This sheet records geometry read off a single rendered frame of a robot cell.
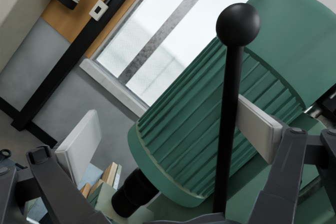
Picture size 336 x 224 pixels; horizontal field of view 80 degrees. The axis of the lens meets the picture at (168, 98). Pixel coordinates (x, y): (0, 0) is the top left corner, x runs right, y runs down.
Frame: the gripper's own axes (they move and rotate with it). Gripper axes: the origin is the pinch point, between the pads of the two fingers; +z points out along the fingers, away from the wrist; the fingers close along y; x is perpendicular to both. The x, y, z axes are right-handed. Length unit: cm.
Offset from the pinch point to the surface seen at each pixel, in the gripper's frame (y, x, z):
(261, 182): 13.4, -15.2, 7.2
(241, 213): 10.5, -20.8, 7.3
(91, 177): -24, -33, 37
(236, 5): 6.1, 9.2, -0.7
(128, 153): -34, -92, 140
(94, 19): -42, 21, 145
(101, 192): -13.3, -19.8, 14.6
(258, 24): 7.5, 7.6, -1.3
